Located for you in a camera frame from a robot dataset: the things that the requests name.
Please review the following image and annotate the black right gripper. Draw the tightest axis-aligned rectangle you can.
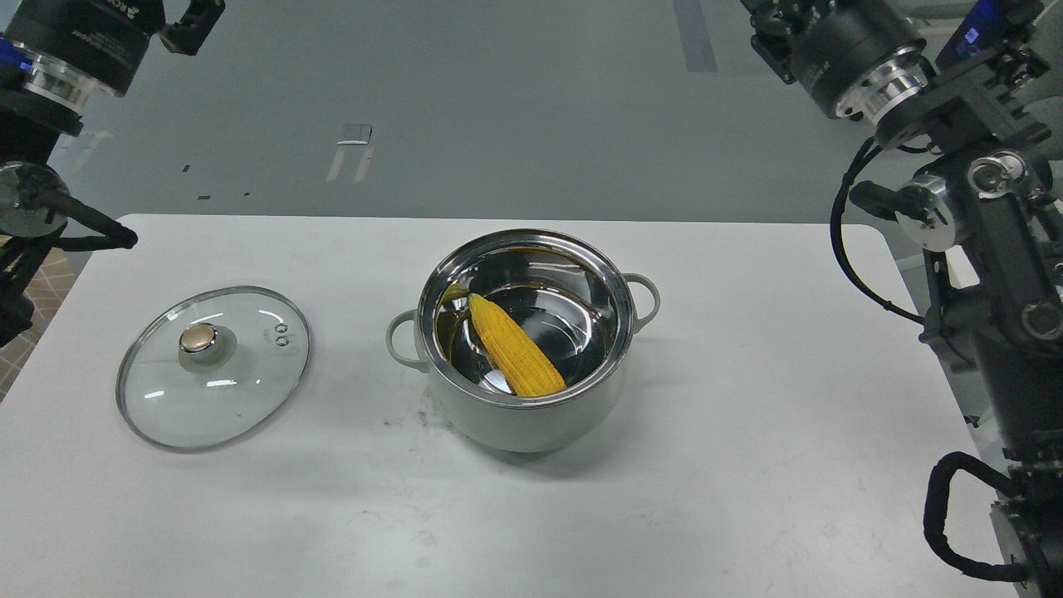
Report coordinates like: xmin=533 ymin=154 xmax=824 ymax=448
xmin=740 ymin=1 xmax=929 ymax=121

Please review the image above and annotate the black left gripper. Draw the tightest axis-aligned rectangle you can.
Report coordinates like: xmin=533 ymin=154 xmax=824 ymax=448
xmin=5 ymin=0 xmax=227 ymax=97

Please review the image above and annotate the glass pot lid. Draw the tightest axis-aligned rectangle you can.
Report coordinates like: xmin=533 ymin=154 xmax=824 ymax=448
xmin=115 ymin=287 xmax=313 ymax=452

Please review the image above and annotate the yellow corn cob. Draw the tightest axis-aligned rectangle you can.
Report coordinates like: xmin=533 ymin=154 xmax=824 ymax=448
xmin=442 ymin=284 xmax=568 ymax=398

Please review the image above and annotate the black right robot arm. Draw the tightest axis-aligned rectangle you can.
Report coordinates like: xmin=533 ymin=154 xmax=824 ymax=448
xmin=743 ymin=1 xmax=1062 ymax=597

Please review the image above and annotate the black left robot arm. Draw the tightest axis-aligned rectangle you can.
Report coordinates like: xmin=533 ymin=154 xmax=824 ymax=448
xmin=1 ymin=1 xmax=227 ymax=344

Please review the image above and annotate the pale green steel pot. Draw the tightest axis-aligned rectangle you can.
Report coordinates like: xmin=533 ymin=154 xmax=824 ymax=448
xmin=385 ymin=228 xmax=661 ymax=452

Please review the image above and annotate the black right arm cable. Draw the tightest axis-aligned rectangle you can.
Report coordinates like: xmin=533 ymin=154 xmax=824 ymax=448
xmin=923 ymin=451 xmax=1031 ymax=584

